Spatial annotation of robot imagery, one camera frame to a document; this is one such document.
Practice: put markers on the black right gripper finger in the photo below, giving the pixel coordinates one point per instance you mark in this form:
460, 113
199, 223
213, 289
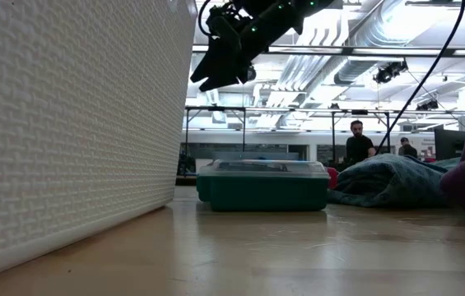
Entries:
228, 78
213, 61

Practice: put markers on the white woven plastic laundry basket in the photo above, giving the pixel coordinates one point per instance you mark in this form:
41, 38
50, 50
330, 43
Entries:
71, 123

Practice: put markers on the green first aid kit box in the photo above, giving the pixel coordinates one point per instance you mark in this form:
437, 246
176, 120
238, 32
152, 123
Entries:
265, 193

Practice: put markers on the black ceiling-mounted device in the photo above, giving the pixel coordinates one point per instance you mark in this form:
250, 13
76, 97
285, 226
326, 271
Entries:
390, 70
427, 105

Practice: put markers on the person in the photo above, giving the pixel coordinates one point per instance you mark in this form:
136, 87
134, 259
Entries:
357, 148
408, 150

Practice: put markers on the blue patterned hospital gown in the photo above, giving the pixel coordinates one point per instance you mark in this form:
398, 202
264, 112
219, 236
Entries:
388, 181

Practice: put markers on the black monitor screen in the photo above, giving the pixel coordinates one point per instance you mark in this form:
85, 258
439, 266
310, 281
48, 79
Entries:
448, 144

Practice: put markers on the black round overhead camera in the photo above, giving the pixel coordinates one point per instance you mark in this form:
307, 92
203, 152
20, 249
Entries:
252, 74

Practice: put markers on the black camera frame rig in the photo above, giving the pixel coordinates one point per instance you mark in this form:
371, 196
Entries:
359, 112
215, 108

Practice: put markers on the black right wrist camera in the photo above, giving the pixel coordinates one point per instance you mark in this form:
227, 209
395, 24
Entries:
224, 20

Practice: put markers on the black overhead frame bar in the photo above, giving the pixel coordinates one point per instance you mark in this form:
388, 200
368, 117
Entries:
339, 50

